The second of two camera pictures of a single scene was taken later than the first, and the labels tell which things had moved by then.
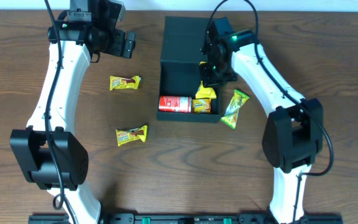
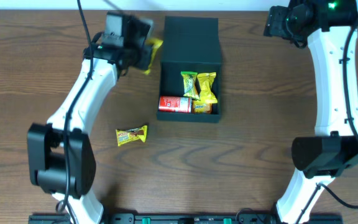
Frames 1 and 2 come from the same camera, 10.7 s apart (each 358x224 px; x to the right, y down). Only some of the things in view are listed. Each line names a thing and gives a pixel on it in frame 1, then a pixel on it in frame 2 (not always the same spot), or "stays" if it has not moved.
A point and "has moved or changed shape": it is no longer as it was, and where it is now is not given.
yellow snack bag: (203, 93) has moved or changed shape
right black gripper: (217, 75) to (272, 22)
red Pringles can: (175, 104) stays
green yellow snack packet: (232, 113) to (190, 89)
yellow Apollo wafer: (116, 82) to (156, 43)
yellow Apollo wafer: (125, 136) stays
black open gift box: (180, 70) stays
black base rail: (187, 219) stays
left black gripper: (128, 44) to (148, 55)
